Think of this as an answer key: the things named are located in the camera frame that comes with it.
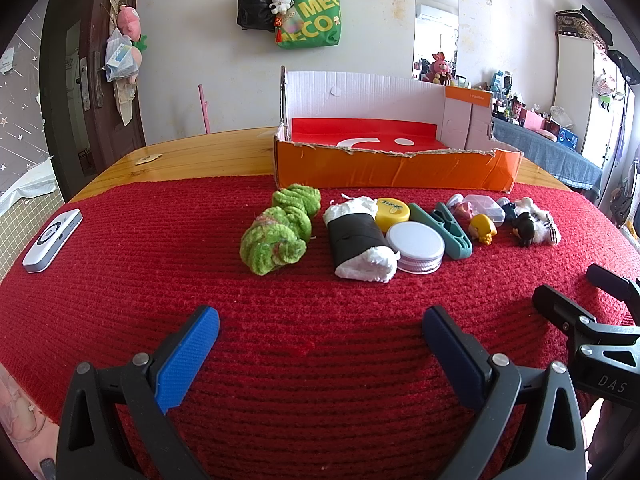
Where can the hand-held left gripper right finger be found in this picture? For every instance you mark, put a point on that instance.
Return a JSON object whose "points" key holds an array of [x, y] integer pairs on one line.
{"points": [[450, 360]]}

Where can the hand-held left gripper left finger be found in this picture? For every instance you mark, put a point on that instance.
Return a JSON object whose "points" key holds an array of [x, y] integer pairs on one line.
{"points": [[190, 355]]}

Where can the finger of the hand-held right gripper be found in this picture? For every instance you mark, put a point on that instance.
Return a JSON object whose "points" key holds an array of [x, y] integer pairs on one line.
{"points": [[615, 280], [565, 310]]}

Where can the white fluffy hair clip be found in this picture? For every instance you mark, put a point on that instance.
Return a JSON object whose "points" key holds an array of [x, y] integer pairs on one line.
{"points": [[544, 230]]}

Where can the black-haired doll figurine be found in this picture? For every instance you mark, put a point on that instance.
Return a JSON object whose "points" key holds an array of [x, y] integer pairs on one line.
{"points": [[525, 227]]}

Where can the teal plastic clip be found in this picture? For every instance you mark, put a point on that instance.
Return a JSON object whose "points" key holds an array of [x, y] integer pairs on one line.
{"points": [[452, 245]]}

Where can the yellow figurine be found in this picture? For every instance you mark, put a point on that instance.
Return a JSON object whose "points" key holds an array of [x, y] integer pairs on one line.
{"points": [[482, 227]]}

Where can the white lid jar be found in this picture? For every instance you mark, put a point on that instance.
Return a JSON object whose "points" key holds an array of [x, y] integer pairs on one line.
{"points": [[415, 245]]}

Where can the clear plastic box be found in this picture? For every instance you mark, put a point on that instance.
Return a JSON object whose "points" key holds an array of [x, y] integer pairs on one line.
{"points": [[487, 207]]}

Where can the green pink crochet scrunchie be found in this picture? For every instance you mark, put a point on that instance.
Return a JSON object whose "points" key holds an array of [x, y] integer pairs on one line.
{"points": [[270, 247]]}

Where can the small pink round container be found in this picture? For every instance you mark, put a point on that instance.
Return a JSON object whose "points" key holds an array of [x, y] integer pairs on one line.
{"points": [[462, 207]]}

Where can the yellow lid jar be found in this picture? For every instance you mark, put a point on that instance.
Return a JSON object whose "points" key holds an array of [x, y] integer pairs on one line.
{"points": [[392, 212]]}

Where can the red and white cardboard box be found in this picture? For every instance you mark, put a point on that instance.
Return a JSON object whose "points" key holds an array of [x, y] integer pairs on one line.
{"points": [[390, 170]]}

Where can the person's right forearm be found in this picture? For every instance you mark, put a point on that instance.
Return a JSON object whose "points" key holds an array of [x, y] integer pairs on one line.
{"points": [[612, 440]]}

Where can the red knitted blanket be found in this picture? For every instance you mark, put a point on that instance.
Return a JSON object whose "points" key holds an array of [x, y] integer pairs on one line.
{"points": [[300, 310]]}

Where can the desk with blue cloth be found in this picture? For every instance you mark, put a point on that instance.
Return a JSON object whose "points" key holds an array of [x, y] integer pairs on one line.
{"points": [[550, 160]]}

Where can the white flat device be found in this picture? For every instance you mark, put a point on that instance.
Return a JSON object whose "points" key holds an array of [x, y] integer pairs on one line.
{"points": [[52, 240]]}

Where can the cluster of desk bottles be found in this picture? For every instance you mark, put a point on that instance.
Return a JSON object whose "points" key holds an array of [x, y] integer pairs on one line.
{"points": [[530, 112]]}

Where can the white wardrobe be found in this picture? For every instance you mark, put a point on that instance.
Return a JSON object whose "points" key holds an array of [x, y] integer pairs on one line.
{"points": [[575, 90]]}

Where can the small wooden tag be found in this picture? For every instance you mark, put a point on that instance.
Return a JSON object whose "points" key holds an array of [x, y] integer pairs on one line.
{"points": [[148, 159]]}

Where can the white cloth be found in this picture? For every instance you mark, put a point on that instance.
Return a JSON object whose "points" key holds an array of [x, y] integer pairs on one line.
{"points": [[30, 182]]}

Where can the dark brown door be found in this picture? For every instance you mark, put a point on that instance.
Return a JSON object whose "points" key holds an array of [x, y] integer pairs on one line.
{"points": [[95, 130]]}

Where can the pink stick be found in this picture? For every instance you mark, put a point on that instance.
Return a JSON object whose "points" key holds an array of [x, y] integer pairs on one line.
{"points": [[203, 110]]}

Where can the beige cloth bag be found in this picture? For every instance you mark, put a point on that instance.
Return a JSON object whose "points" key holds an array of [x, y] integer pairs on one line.
{"points": [[125, 102]]}

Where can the pink rabbit plush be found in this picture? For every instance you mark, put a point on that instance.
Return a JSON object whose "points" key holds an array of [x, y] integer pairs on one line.
{"points": [[439, 67]]}

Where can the grey star curtain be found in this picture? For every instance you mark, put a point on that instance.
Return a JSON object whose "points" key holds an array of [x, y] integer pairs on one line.
{"points": [[22, 110]]}

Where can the peach plush toy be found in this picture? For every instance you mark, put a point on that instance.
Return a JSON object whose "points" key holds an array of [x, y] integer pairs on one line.
{"points": [[137, 57]]}

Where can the clear plastic bag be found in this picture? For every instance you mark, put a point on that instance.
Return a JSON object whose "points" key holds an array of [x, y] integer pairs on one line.
{"points": [[117, 57]]}

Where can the pink plush toy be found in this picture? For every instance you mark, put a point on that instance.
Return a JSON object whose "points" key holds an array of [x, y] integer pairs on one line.
{"points": [[129, 22]]}

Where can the red tassel charm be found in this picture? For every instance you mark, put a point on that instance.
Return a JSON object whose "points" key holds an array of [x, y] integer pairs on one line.
{"points": [[278, 27]]}

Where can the black backpack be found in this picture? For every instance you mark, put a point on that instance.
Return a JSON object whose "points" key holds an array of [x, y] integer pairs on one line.
{"points": [[255, 5]]}

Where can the green tote bag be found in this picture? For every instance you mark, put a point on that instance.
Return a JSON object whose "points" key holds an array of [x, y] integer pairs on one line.
{"points": [[312, 20]]}

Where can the wall mirror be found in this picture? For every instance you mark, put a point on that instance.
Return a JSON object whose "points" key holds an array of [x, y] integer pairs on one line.
{"points": [[435, 20]]}

